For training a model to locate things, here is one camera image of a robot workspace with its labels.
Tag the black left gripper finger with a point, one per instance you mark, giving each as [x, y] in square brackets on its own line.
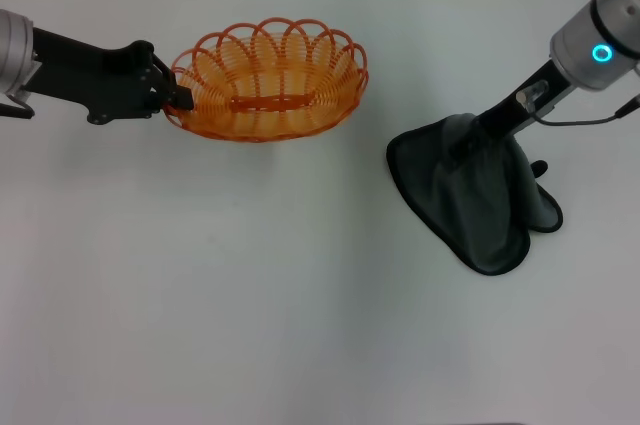
[180, 104]
[172, 87]

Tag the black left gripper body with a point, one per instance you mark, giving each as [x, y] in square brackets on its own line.
[100, 80]

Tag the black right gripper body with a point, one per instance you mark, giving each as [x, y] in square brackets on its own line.
[505, 117]

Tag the orange woven plastic basket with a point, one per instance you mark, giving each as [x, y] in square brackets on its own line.
[270, 102]

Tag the grey towel with black trim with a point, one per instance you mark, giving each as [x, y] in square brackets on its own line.
[475, 225]

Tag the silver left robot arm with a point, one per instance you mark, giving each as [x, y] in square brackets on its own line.
[12, 55]

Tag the clear plug on right gripper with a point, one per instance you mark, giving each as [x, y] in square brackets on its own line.
[532, 94]

